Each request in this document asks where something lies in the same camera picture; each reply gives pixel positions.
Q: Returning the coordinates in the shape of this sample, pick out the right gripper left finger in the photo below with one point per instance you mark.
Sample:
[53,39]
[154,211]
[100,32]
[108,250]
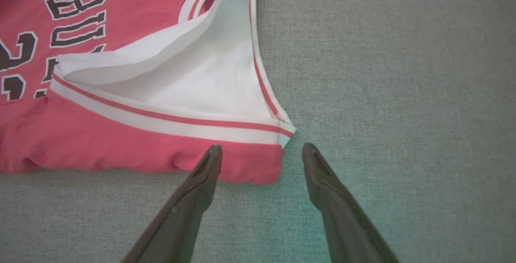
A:
[181,222]

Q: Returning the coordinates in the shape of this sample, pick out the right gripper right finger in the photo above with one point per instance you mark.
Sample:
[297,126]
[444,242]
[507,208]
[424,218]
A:
[346,226]

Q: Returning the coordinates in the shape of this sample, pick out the red basketball jersey white trim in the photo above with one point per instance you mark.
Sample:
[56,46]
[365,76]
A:
[121,150]

